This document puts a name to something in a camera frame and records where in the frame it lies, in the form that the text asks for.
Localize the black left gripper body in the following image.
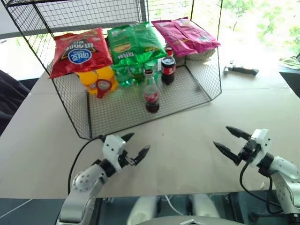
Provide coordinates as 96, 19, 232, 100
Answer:
118, 150, 135, 168

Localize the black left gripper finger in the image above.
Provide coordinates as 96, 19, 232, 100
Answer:
120, 132, 135, 143
133, 145, 150, 166

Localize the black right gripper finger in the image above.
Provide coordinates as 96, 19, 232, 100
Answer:
213, 141, 239, 163
225, 126, 252, 141

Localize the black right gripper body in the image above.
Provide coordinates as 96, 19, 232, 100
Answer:
234, 140, 261, 166

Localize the glass cola bottle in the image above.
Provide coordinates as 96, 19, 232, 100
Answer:
143, 74, 160, 114

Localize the red bottle opener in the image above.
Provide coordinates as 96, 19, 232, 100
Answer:
96, 79, 113, 99

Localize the green soda bottle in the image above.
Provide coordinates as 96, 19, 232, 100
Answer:
127, 63, 146, 84
112, 64, 132, 88
142, 60, 160, 78

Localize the orange soda bottle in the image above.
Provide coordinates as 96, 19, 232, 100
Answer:
96, 65, 119, 93
76, 70, 99, 96

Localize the plastic cola bottle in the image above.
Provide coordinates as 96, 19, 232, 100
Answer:
160, 47, 177, 86

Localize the white left robot leg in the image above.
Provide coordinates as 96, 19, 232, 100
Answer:
130, 195, 160, 225

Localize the white robot leg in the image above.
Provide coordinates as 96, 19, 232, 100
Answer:
130, 195, 160, 225
188, 194, 221, 220

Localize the white right robot leg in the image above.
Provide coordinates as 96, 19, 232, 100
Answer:
188, 194, 221, 220

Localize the dark side table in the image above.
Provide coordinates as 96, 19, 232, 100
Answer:
278, 65, 300, 99

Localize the grey robot torso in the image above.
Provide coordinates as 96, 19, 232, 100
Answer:
138, 215, 238, 225

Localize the pale green cloth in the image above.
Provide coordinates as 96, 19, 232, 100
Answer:
278, 55, 300, 70

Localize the green chip bag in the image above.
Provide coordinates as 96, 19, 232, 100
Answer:
132, 21, 167, 61
107, 24, 146, 65

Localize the red chip bag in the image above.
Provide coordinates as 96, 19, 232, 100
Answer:
48, 27, 113, 79

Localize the pink chip bag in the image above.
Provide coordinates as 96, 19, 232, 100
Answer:
171, 17, 222, 54
151, 20, 199, 58

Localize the dark chair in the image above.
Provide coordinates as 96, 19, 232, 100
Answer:
0, 69, 31, 138

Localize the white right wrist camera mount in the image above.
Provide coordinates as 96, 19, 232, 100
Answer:
248, 128, 273, 168

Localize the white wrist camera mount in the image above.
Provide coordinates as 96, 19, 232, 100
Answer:
102, 135, 128, 170
248, 128, 273, 168

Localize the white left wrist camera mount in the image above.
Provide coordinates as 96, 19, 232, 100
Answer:
102, 135, 128, 170

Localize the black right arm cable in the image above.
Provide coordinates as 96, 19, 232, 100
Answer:
239, 160, 285, 214

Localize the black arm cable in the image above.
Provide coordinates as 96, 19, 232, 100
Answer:
239, 160, 285, 214
67, 135, 105, 195

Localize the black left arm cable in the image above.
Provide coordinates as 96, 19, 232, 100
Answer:
67, 135, 105, 195

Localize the thin white cable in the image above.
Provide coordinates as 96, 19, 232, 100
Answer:
164, 195, 184, 215
0, 198, 32, 212

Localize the black handled hammer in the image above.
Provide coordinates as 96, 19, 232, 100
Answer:
223, 60, 259, 76

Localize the black wire mesh rack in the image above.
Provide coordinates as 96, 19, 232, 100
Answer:
4, 0, 223, 140

